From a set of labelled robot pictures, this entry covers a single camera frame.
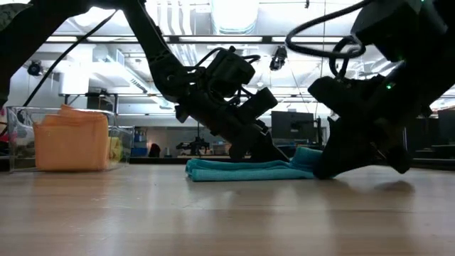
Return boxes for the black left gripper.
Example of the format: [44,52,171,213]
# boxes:
[174,87,289,163]

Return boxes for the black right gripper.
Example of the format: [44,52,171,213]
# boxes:
[307,63,439,180]

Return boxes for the blue microfiber towel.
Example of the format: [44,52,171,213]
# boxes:
[184,146,337,183]

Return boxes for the yellow microfiber towel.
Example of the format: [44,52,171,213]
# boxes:
[107,137,124,163]

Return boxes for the orange microfiber towel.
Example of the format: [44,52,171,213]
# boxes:
[33,103,110,172]

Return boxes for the clear plastic basket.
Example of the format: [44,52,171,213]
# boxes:
[6,105,135,174]

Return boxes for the large dark monitor screen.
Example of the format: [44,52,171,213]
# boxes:
[270,110,318,142]

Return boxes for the dark robot rig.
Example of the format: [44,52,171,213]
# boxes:
[176,137,213,156]

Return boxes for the dark partition panels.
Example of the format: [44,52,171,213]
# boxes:
[404,120,439,152]

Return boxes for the black office desk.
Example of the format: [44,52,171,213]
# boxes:
[412,143,455,159]

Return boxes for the blue stacked storage bins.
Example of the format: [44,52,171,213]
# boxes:
[131,127,149,157]

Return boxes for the black ceiling camera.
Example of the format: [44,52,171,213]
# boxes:
[27,60,43,77]
[269,45,288,72]

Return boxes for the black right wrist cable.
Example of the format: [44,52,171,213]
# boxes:
[285,0,374,80]

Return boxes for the black table frame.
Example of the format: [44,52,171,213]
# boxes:
[58,92,119,114]

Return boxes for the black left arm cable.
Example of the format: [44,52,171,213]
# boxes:
[21,9,120,107]

